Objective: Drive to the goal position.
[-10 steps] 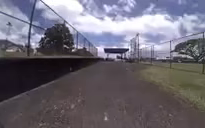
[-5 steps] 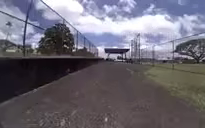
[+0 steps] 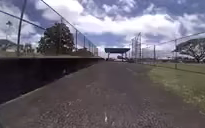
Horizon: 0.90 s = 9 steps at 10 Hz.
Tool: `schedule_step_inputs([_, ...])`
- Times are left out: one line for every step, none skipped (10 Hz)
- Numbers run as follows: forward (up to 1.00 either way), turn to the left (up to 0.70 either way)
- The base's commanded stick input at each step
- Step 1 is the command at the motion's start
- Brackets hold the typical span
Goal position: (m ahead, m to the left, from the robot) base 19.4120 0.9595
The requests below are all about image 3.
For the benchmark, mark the flat-roofed shelter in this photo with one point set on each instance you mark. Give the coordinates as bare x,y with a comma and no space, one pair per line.
117,52

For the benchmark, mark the grey asphalt path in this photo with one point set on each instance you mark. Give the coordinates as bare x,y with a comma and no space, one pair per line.
106,96

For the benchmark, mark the dark leafy tree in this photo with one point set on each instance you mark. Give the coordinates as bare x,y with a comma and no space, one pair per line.
56,39

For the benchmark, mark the grass strip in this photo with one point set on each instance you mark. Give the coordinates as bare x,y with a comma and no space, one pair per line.
186,83

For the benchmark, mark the spreading broad tree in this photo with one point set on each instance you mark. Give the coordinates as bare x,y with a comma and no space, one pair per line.
196,49

